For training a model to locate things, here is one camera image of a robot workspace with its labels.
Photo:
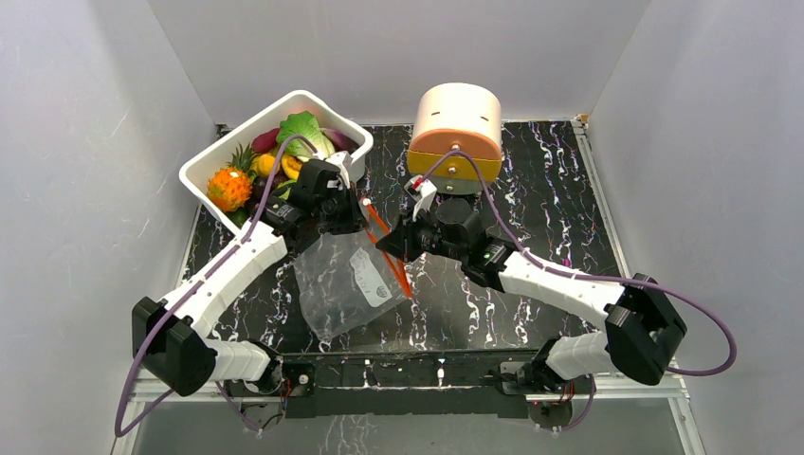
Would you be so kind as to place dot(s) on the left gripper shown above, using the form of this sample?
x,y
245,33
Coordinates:
x,y
356,222

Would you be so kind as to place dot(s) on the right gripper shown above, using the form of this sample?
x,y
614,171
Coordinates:
x,y
408,237

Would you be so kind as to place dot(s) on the clear zip top bag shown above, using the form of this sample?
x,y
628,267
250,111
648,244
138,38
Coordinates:
x,y
345,281

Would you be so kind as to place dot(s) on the green toy cabbage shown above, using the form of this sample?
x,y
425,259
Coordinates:
x,y
303,137

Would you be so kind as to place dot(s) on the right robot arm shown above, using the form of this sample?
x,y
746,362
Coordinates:
x,y
637,328

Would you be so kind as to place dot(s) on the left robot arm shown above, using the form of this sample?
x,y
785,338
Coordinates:
x,y
172,335

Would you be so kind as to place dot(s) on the purple toy onion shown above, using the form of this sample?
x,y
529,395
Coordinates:
x,y
340,141

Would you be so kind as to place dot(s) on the yellow toy fruit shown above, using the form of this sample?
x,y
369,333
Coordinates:
x,y
264,165

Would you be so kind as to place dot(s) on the purple toy sweet potato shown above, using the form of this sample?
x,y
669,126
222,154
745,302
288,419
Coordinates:
x,y
265,142

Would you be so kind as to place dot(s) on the toy pineapple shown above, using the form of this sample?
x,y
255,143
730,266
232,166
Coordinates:
x,y
231,186

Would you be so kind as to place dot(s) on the round drawer cabinet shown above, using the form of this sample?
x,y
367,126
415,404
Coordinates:
x,y
457,116

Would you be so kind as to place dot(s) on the white plastic bin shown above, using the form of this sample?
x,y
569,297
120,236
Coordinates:
x,y
196,173

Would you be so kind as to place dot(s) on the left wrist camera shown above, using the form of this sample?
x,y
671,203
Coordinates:
x,y
343,161

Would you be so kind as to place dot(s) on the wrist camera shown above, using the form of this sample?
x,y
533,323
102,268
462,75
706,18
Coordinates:
x,y
422,191
343,161

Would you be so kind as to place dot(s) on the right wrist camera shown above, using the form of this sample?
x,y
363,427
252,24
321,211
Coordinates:
x,y
422,191

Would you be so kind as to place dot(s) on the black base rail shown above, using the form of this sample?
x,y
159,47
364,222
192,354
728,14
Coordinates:
x,y
496,382

